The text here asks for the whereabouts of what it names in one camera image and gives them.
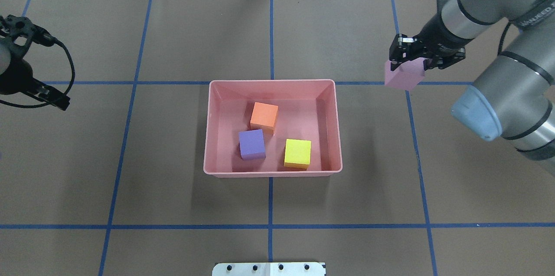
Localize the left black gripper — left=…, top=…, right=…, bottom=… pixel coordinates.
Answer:
left=0, top=59, right=71, bottom=111

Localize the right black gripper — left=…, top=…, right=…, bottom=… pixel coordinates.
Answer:
left=388, top=16, right=472, bottom=72

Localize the pink foam block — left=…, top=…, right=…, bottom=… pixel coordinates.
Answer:
left=384, top=58, right=425, bottom=91

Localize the yellow foam block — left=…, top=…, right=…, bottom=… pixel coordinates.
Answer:
left=284, top=139, right=312, bottom=170

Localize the orange foam block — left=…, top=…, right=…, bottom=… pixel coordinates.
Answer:
left=249, top=102, right=279, bottom=134

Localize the purple foam block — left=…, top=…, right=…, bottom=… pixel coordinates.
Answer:
left=238, top=129, right=266, bottom=161

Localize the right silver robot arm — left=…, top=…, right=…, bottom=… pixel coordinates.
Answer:
left=385, top=0, right=555, bottom=174

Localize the pink plastic bin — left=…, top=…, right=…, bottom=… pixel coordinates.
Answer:
left=203, top=79, right=343, bottom=178

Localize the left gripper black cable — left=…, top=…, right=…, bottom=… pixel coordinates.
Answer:
left=0, top=37, right=76, bottom=108

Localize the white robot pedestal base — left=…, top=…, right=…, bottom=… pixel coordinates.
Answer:
left=212, top=262, right=327, bottom=276

